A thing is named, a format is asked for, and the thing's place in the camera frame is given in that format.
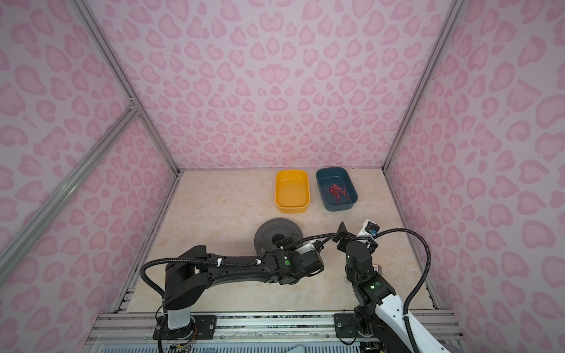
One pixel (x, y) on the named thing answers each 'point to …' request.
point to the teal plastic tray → (327, 176)
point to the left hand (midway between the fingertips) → (296, 246)
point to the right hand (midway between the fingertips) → (350, 226)
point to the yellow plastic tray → (292, 191)
